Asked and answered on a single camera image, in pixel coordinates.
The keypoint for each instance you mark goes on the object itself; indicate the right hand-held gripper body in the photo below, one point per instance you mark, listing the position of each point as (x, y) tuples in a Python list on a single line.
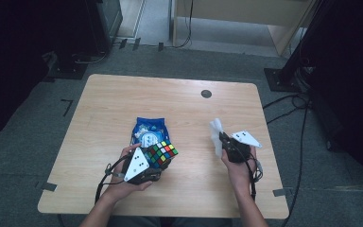
[(238, 151)]

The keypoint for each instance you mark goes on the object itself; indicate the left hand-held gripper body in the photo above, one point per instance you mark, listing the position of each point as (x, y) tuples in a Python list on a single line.
[(137, 167)]

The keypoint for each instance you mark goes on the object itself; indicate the white wet wipe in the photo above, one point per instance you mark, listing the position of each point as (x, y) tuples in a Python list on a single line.
[(216, 135)]

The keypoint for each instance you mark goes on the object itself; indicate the multicoloured puzzle cube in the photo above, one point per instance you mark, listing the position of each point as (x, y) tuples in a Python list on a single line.
[(162, 154)]

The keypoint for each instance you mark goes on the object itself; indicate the blue wet wipes pack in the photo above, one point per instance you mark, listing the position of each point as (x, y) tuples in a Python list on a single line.
[(149, 132)]

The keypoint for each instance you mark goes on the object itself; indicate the person's right hand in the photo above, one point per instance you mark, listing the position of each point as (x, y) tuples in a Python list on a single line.
[(241, 176)]

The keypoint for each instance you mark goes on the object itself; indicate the person's left hand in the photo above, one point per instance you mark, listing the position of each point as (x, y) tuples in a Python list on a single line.
[(119, 189)]

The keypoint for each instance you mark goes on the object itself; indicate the black round table grommet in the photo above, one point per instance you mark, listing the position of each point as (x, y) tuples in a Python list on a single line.
[(206, 94)]

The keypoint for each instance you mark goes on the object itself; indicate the person's dark trousers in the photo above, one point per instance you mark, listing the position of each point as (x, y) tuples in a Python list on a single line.
[(170, 222)]

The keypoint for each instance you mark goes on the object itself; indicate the grey tape piece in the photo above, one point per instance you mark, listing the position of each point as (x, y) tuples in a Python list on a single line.
[(280, 192), (48, 186)]

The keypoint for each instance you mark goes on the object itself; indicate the black metal stand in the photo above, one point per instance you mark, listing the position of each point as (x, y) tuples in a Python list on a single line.
[(293, 63)]

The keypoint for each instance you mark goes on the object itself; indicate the black floor tape piece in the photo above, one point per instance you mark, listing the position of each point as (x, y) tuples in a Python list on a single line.
[(123, 43)]

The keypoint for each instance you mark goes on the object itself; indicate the light wooden desk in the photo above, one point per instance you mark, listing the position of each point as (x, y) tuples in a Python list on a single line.
[(242, 11)]

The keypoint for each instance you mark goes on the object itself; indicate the black curtain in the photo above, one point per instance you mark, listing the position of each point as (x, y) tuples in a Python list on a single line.
[(12, 63), (353, 78)]

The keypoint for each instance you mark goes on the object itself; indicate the dark cabinet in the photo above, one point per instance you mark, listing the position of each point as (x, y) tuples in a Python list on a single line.
[(105, 25)]

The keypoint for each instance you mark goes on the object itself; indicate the black stand base plate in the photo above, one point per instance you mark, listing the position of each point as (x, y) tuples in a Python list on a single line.
[(67, 71)]

